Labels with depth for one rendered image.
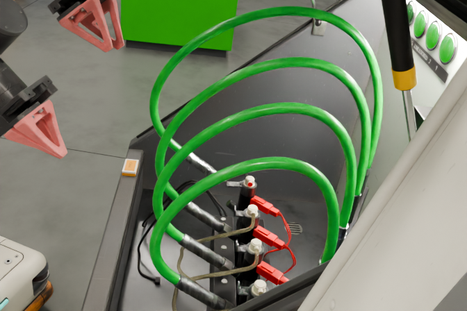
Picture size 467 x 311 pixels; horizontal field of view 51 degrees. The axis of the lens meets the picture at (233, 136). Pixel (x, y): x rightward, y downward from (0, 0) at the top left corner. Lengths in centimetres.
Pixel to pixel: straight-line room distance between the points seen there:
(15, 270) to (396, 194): 158
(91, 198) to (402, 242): 226
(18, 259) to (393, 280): 163
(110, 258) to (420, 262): 65
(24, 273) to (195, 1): 283
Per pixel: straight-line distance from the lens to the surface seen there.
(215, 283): 85
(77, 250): 230
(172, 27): 422
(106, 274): 90
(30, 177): 275
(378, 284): 42
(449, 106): 41
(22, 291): 188
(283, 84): 112
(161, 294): 103
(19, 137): 70
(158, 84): 77
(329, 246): 64
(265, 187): 127
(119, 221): 100
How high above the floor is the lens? 161
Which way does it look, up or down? 31 degrees down
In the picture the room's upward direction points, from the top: 8 degrees clockwise
